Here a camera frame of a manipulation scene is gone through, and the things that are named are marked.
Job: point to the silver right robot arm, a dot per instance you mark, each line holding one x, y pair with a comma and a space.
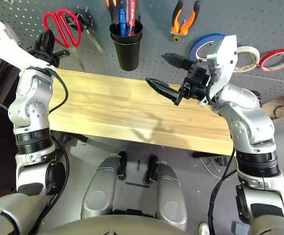
251, 117

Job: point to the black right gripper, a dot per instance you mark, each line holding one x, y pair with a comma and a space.
198, 80

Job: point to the orange black screwdriver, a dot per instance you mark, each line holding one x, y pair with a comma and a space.
112, 12

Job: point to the black robot foot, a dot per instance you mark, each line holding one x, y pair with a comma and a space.
123, 166
152, 170

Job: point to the blue tape roll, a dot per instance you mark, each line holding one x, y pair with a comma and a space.
205, 37

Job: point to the white tape roll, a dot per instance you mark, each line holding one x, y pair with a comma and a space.
250, 50

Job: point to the black cup hook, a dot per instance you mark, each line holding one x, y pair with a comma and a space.
139, 17

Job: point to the black robot right foot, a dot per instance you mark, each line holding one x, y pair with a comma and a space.
152, 170

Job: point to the small grey floor box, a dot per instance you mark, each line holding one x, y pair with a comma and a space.
240, 228

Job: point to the black table leg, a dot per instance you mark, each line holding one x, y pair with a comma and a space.
73, 137
204, 154

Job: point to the grey robot torso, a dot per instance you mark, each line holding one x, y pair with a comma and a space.
119, 227

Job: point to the silver robot left leg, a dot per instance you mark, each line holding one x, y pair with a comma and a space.
97, 195

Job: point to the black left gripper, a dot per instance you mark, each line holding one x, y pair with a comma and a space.
49, 57

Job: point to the black plastic cup holder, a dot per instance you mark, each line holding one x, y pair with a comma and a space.
129, 58

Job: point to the black floor power adapter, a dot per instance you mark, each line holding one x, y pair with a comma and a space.
221, 161

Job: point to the silver robot leg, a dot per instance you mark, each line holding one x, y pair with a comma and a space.
173, 200
97, 195

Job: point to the orange black pliers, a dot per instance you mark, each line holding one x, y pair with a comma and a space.
177, 30

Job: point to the grey metal pegboard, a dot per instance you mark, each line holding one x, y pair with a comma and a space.
254, 19

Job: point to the white sneaker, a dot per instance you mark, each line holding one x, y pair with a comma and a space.
204, 229

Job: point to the red tape roll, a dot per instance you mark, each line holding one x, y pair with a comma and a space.
277, 52

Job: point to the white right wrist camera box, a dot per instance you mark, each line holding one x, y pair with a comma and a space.
226, 56

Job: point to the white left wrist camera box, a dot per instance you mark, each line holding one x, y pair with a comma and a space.
7, 46

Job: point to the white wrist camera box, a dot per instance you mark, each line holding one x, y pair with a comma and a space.
7, 46
226, 56

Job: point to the silver robot right leg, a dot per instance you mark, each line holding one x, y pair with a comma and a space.
173, 200

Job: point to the black robot left foot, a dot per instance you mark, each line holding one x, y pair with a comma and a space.
123, 166

